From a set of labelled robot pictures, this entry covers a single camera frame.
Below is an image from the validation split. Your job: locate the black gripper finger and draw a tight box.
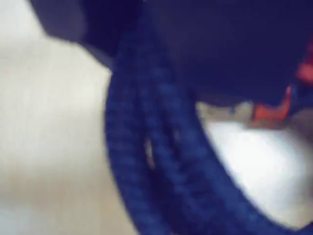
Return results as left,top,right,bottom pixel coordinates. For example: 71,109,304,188
151,0,313,102
29,0,145,71

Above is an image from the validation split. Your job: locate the black charging cable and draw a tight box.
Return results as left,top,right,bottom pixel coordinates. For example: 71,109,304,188
104,24,313,235

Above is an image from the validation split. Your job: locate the red coiled charging cable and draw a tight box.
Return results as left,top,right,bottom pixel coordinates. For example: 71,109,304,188
251,56,313,124

